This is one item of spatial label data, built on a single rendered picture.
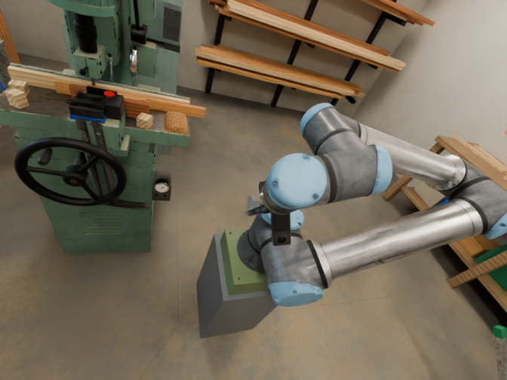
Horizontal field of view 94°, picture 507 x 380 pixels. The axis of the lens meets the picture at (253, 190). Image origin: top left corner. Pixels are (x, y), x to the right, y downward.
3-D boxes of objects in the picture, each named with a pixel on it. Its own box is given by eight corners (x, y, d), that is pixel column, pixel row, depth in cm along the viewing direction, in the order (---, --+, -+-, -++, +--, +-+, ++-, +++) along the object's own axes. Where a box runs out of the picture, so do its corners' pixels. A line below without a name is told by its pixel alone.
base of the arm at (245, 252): (273, 230, 107) (281, 217, 100) (286, 271, 95) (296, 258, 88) (233, 231, 100) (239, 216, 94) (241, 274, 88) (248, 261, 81)
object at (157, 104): (56, 93, 87) (53, 81, 84) (58, 90, 88) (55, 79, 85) (204, 117, 106) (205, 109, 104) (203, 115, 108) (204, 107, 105)
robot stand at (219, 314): (242, 278, 156) (272, 231, 119) (252, 329, 137) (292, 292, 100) (196, 283, 145) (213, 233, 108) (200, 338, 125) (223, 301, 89)
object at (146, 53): (131, 73, 101) (130, 42, 93) (133, 66, 106) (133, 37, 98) (155, 78, 105) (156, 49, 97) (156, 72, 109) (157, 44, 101)
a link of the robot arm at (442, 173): (466, 155, 81) (314, 88, 51) (498, 182, 73) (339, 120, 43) (436, 179, 88) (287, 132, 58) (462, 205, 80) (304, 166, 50)
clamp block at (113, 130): (69, 144, 76) (62, 119, 70) (81, 121, 85) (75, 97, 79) (121, 150, 81) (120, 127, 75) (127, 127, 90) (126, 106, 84)
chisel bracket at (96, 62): (77, 80, 81) (72, 53, 76) (87, 64, 91) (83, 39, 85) (102, 84, 84) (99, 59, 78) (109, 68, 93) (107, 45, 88)
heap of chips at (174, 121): (163, 131, 91) (164, 122, 88) (164, 111, 100) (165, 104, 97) (187, 134, 94) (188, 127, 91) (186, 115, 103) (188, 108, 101)
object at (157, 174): (152, 200, 111) (152, 189, 105) (153, 182, 119) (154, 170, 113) (170, 201, 114) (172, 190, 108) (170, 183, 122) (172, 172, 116)
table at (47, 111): (-24, 142, 69) (-33, 124, 65) (21, 93, 89) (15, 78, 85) (189, 163, 92) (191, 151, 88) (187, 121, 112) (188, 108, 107)
